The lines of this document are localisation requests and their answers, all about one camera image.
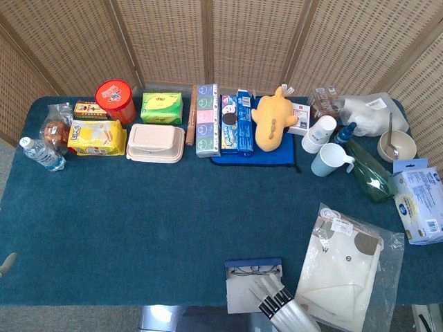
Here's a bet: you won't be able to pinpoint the yellow snack package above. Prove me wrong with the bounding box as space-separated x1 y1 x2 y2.
67 119 127 157

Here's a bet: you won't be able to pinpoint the white plastic bag with label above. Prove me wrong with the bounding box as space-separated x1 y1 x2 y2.
337 92 411 138

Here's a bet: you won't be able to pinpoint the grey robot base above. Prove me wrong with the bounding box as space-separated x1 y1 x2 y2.
138 304 288 332

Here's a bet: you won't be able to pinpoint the pastel multicolour tissue pack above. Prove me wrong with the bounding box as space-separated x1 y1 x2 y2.
195 82 222 158

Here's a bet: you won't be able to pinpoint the green tissue pack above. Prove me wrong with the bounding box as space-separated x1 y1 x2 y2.
140 91 183 126

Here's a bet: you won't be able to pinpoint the dark blue spray bottle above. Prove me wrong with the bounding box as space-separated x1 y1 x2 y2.
332 121 358 145

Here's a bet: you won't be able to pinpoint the bagged white cloth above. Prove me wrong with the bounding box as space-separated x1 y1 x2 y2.
293 202 406 332

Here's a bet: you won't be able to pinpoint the small white red-print box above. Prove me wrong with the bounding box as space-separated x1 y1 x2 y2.
287 102 312 136

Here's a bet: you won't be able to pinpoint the green glass bottle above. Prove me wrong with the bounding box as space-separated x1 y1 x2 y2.
344 138 399 203

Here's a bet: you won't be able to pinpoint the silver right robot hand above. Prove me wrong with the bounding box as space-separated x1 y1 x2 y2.
248 275 321 332

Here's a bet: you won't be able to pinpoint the dark blue biscuit box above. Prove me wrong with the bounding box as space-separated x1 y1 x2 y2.
236 89 256 156

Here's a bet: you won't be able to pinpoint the small red yellow snack box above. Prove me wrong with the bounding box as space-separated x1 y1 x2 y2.
73 100 111 121

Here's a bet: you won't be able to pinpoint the yellow plush toy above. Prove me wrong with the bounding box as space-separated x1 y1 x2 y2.
251 86 300 153

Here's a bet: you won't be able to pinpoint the grey equipment with black strap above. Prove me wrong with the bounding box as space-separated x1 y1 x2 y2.
411 304 443 332

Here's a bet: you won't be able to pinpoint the black eyeglasses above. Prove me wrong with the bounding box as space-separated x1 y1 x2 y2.
230 264 282 277

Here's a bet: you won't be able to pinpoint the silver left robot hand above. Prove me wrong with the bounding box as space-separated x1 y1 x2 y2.
0 251 18 277

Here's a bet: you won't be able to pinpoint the orange tub with red lid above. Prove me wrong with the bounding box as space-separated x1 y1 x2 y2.
94 79 138 126

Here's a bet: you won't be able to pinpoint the bagged brown bread bun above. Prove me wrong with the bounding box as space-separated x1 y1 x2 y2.
40 102 74 155

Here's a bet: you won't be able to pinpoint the metal spoon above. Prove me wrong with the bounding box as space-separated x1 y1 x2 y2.
386 112 401 160

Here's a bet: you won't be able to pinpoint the blue white wipes package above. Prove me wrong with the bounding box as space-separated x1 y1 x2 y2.
392 158 443 246

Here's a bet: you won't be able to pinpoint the woven folding screen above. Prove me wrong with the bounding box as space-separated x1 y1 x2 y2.
0 0 443 170

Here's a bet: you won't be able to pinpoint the blue cloth mat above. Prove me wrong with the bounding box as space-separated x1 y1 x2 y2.
210 95 302 174

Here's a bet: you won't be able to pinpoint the blue cartoon cookie box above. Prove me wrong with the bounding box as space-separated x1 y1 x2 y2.
220 94 239 155

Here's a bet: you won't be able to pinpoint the clear plastic water bottle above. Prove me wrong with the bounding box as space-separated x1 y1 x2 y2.
19 136 66 172

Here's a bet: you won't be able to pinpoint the light blue mug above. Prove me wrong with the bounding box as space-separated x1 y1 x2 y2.
310 142 356 178

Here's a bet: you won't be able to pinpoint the wooden rolling pin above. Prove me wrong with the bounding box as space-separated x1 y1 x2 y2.
185 84 198 147

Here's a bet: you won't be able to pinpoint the beige bowl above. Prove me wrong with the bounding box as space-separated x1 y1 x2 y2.
377 130 417 163

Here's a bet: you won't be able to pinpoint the beige plastic lunch box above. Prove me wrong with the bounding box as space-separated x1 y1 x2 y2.
125 123 186 164

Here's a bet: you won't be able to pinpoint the stack of white paper cups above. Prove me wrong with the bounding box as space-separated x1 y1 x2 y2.
301 115 338 154

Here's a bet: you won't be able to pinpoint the clear box of brown snacks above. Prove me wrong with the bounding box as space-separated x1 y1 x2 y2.
307 85 342 120

